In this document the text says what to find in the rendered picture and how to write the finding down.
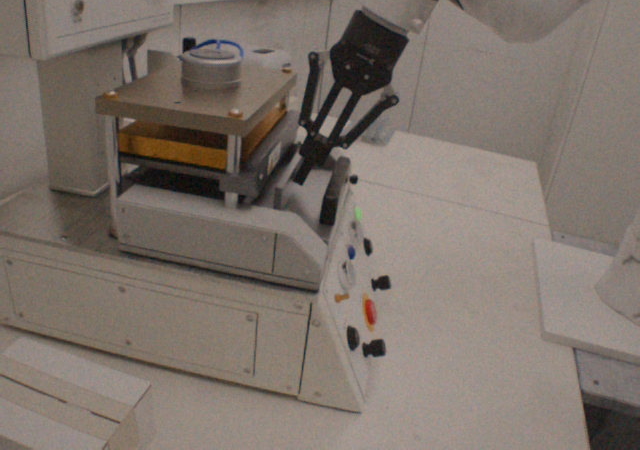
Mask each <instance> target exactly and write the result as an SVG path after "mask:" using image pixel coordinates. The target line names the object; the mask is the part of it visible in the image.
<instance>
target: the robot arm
mask: <svg viewBox="0 0 640 450"><path fill-rule="evenodd" d="M356 1H358V2H359V3H360V4H361V5H362V7H361V10H357V9H356V10H355V11H354V13H353V15H352V17H351V19H350V21H349V23H348V25H347V27H346V29H345V31H344V33H342V35H341V37H340V39H339V41H338V42H336V43H335V44H334V45H333V47H332V48H331V49H330V50H323V51H319V50H317V49H315V50H313V51H312V52H311V53H309V55H308V56H307V58H309V66H310V73H309V77H307V83H306V88H305V92H304V97H303V102H302V107H301V112H300V116H299V122H298V123H299V125H300V126H301V127H303V128H304V129H305V130H306V138H305V140H304V141H303V143H302V145H301V147H300V149H299V155H300V156H302V157H304V160H303V162H302V165H301V167H300V169H299V171H298V172H296V174H295V176H294V179H293V181H292V182H294V183H296V184H299V185H301V186H303V184H304V182H305V180H306V179H307V176H308V174H309V172H311V170H312V168H313V166H314V165H315V163H316V165H318V166H320V167H321V166H322V165H325V162H326V160H327V158H328V156H329V154H330V153H331V151H332V148H334V147H342V148H343V149H347V148H348V147H349V146H350V145H352V144H353V143H354V142H355V141H356V140H357V139H358V138H359V137H360V136H361V135H362V134H363V132H364V131H365V130H367V129H368V128H369V127H370V126H371V124H372V123H373V122H374V121H375V120H376V119H377V118H378V117H379V116H380V115H381V113H382V112H383V111H385V110H387V109H389V108H391V107H393V106H395V105H397V104H398V102H399V94H398V93H397V92H395V89H394V87H393V85H392V83H391V82H392V79H393V71H394V68H395V67H396V65H397V63H398V60H399V58H400V57H401V55H402V53H403V51H404V50H405V48H406V46H407V44H408V43H409V41H410V39H409V37H408V36H407V35H408V33H409V32H413V33H415V34H419V33H420V31H421V30H422V28H423V27H424V24H425V23H426V22H427V20H428V19H429V17H430V15H431V13H432V12H433V10H434V8H435V7H436V5H437V3H438V1H439V0H356ZM449 1H451V2H452V3H453V4H455V5H456V6H457V8H459V9H461V10H462V11H465V13H466V14H468V15H470V16H471V17H473V18H474V19H476V20H478V21H479V22H481V23H483V24H484V25H486V26H487V27H489V28H490V30H491V31H492V32H494V33H495V34H496V35H498V36H500V37H501V38H502V39H503V40H504V41H506V42H507V43H517V44H522V43H535V42H537V41H539V40H540V39H541V40H542V39H544V38H545V37H547V36H548V35H549V34H550V33H551V32H553V31H554V30H555V29H556V28H557V27H558V26H559V27H560V26H561V24H562V23H563V22H564V21H565V20H567V19H568V18H569V17H570V15H571V14H572V15H573V14H574V13H575V12H576V11H577V10H578V9H580V7H581V6H583V5H584V4H585V5H586V4H587V3H589V2H590V1H591V0H449ZM328 59H330V61H331V68H332V74H333V79H334V81H335V82H334V84H333V86H332V88H331V90H330V92H329V94H328V96H327V98H326V101H325V102H323V104H322V106H321V108H320V110H319V112H318V114H317V116H316V118H315V121H313V120H312V118H311V116H312V111H313V107H314V103H315V97H316V93H317V88H318V84H319V80H320V74H321V68H322V67H325V66H326V64H327V60H328ZM382 87H383V88H384V89H383V91H382V92H381V93H380V100H378V101H377V102H376V103H375V104H374V105H373V107H372V108H371V109H370V110H369V111H367V112H366V113H365V114H364V115H363V116H362V118H361V119H360V120H359V121H358V122H357V124H356V125H355V126H354V127H353V128H351V129H350V130H349V131H348V132H347V133H346V135H345V136H340V134H341V133H342V131H343V129H344V127H345V125H346V123H347V122H348V120H349V117H350V115H351V113H352V111H354V109H355V108H356V106H357V104H358V102H359V101H360V99H361V96H362V95H366V94H368V93H372V92H374V91H376V90H378V89H380V88H382ZM343 88H346V89H349V90H350V91H351V92H352V93H351V95H350V97H349V98H348V101H347V103H346V105H345V107H344V109H343V111H342V113H341V114H340V116H339V119H337V121H336V123H335V125H334V127H333V129H332V130H331V132H330V134H329V137H326V136H323V134H322V133H320V132H319V130H320V128H321V126H322V125H323V123H325V121H326V118H327V116H328V114H329V112H330V110H331V108H332V107H333V105H334V103H335V101H336V98H337V96H338V94H340V92H341V90H342V89H343ZM595 288H596V292H597V294H598V296H599V297H600V299H601V300H602V301H604V302H605V303H606V304H608V305H609V306H610V307H612V308H613V309H615V311H617V312H618V313H620V314H622V315H624V316H625V317H626V318H628V319H630V320H631V321H633V322H634V323H636V324H637V325H639V326H640V203H639V206H638V208H637V211H636V213H635V215H634V220H633V223H632V224H630V226H629V227H628V228H627V230H626V232H625V233H624V235H623V237H622V239H621V244H620V247H619V251H618V253H617V255H616V256H615V258H614V260H613V261H612V263H611V264H610V266H609V268H608V269H607V271H606V272H605V273H604V274H603V275H602V276H601V277H600V279H599V281H598V282H597V283H596V284H595Z"/></svg>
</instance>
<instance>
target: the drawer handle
mask: <svg viewBox="0 0 640 450"><path fill-rule="evenodd" d="M349 168H351V159H349V158H348V157H344V156H340V157H339V158H338V160H336V163H335V167H334V169H333V172H332V174H331V177H330V181H329V183H328V186H327V188H326V192H325V195H324V197H322V204H321V210H320V219H319V223H320V224H326V225H331V226H334V224H335V220H337V212H338V207H339V203H340V200H341V196H342V193H343V189H344V186H345V183H347V181H348V174H349Z"/></svg>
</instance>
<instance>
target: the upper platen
mask: <svg viewBox="0 0 640 450"><path fill-rule="evenodd" d="M286 111H287V109H285V108H278V107H273V108H272V109H271V110H270V111H269V112H268V114H267V116H266V117H264V118H263V119H262V120H261V121H260V122H259V123H258V124H257V125H256V126H255V127H254V128H253V129H252V130H250V132H249V133H248V134H247V135H246V136H245V137H242V141H241V163H240V169H241V170H246V161H247V160H248V158H249V157H250V156H251V155H252V154H254V152H255V151H256V150H257V149H258V148H259V145H260V144H261V143H262V142H263V141H264V139H265V138H266V137H268V136H269V135H270V132H271V131H272V130H273V129H274V128H275V126H276V125H277V124H278V123H279V122H280V120H282V119H283V118H284V116H285V115H286ZM143 121H144V120H142V121H137V120H136V121H134V122H132V123H130V124H128V125H127V126H125V127H123V128H121V129H119V138H120V153H121V163H124V164H130V165H135V166H141V167H146V168H152V169H158V170H163V171H169V172H174V173H181V174H186V175H192V176H198V177H204V178H210V179H215V180H219V173H220V172H222V171H223V170H224V169H225V168H226V155H227V134H222V133H216V132H209V131H203V130H197V129H190V128H184V127H179V126H173V125H167V124H161V123H155V122H149V121H144V122H143Z"/></svg>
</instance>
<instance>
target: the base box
mask: <svg viewBox="0 0 640 450"><path fill-rule="evenodd" d="M0 322H1V323H4V324H5V325H10V326H13V327H18V328H22V329H26V330H31V331H32V332H35V333H40V334H44V335H48V336H53V337H57V338H58V339H61V340H66V341H70V342H75V343H80V344H84V346H89V347H92V348H97V349H102V350H106V351H110V352H111V353H115V354H120V355H125V356H129V357H134V358H137V359H139V360H143V361H148V362H152V363H157V364H162V365H165V366H167V367H172V368H176V369H181V370H186V371H190V372H195V373H198V374H201V375H205V376H210V377H214V378H219V379H224V380H229V381H234V382H238V384H243V385H249V386H253V387H258V388H263V389H268V390H273V391H277V392H282V393H288V394H292V395H297V399H298V400H303V401H308V402H313V403H318V404H322V405H328V406H332V407H337V408H342V409H347V410H352V411H356V412H361V413H362V412H363V404H364V400H363V398H362V395H361V392H360V390H359V387H358V384H357V382H356V379H355V376H354V374H353V371H352V368H351V366H350V363H349V360H348V358H347V355H346V351H345V349H344V346H343V343H342V341H341V338H339V336H340V335H338V333H337V330H336V327H335V324H334V321H333V318H332V316H331V313H330V310H329V308H328V304H327V301H326V299H325V296H323V293H322V288H321V292H320V296H319V299H318V302H317V303H315V302H310V301H304V300H299V299H293V298H288V297H283V296H277V295H272V294H267V293H261V291H255V290H249V289H244V288H239V287H234V286H228V285H223V284H218V283H213V282H212V281H207V280H202V279H197V278H191V277H186V276H181V275H176V274H171V272H165V271H160V270H155V269H150V268H145V267H140V266H135V265H130V263H125V262H120V261H115V260H109V259H104V258H99V257H94V256H89V255H85V254H84V253H79V252H75V251H70V250H65V249H60V248H55V247H51V246H46V245H41V244H37V243H32V241H27V240H22V239H18V238H13V237H9V236H4V235H0Z"/></svg>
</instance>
